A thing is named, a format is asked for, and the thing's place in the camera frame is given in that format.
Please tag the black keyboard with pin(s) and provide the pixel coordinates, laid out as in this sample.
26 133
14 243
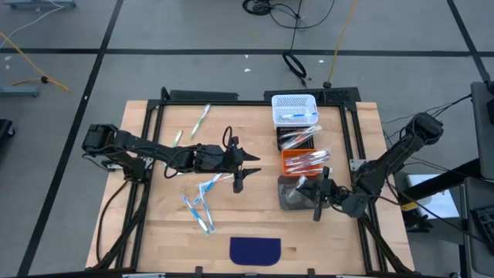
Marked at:
486 228

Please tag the black flat box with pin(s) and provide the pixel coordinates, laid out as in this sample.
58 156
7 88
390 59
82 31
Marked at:
202 95

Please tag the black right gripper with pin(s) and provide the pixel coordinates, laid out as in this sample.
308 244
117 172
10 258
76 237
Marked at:
330 191

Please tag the white perforated plastic basket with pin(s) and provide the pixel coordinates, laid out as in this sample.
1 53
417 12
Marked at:
293 102

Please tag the black perforated box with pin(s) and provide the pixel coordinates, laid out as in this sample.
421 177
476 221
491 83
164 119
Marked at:
339 94

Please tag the black perforated plastic basket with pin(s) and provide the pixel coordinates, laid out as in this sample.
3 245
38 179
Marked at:
308 146

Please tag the black frame clip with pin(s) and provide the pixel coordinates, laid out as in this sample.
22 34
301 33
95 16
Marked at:
310 272
198 271

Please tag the black aluminium table frame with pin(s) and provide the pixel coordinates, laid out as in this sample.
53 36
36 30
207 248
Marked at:
251 103

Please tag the grey desk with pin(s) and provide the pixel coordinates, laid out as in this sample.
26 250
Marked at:
484 127

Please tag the purple cloth mat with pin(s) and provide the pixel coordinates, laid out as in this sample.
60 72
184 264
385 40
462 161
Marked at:
254 251

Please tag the white box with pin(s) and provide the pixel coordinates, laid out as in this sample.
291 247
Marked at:
436 201

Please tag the grey translucent plastic bin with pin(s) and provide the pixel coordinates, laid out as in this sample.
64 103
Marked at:
287 204

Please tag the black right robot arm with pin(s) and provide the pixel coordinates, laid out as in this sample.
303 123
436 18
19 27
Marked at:
393 158

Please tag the black caster base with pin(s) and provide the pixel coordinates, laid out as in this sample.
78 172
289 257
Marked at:
5 128

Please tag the black toothbrush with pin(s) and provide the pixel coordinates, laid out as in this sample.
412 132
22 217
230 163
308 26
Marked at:
295 142
301 132

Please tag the grey table foot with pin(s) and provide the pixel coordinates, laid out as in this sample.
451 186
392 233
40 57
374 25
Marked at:
38 4
17 91

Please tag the green toothbrush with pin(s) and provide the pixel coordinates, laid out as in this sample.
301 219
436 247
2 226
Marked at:
200 121
177 138
302 180

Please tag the grey desk panel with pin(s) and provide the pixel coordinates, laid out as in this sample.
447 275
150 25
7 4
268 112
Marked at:
478 266

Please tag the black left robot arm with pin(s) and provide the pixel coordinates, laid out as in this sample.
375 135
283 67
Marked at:
146 146

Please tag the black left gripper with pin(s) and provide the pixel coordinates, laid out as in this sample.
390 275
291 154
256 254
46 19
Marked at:
210 158

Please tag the orange plastic bin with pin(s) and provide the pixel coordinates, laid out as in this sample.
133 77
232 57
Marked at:
285 168

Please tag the black stand beam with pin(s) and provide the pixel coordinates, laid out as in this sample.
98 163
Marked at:
444 178

